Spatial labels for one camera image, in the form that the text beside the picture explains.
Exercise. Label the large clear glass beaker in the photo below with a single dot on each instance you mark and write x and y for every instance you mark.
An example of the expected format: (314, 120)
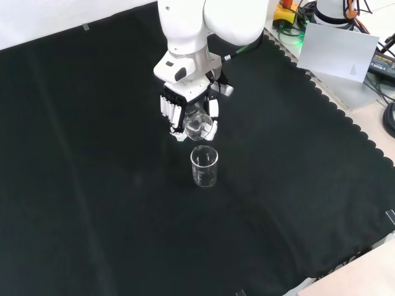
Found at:
(204, 172)

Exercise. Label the small clear glass beaker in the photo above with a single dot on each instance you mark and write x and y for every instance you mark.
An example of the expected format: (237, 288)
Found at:
(196, 123)

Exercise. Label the grey tape strip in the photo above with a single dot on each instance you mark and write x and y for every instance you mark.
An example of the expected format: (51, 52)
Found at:
(240, 293)
(390, 216)
(86, 27)

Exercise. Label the yellow stop button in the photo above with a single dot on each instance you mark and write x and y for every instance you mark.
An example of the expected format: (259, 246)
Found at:
(284, 13)

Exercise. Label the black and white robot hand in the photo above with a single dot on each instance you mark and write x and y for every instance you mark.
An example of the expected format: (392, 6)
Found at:
(191, 91)

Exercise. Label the black tripod leg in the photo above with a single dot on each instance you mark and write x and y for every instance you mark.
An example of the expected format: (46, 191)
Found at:
(388, 43)

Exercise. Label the grey metal base plate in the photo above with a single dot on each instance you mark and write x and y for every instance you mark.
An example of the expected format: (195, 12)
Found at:
(348, 94)

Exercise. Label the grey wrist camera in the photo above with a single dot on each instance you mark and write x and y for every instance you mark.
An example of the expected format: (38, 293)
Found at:
(226, 89)

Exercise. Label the pale board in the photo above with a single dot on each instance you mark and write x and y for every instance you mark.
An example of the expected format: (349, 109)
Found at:
(336, 52)

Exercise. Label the black power adapter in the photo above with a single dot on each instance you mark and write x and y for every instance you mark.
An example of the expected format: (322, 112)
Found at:
(382, 63)

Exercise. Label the black bench cloth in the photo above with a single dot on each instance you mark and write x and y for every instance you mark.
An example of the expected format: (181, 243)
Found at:
(92, 185)

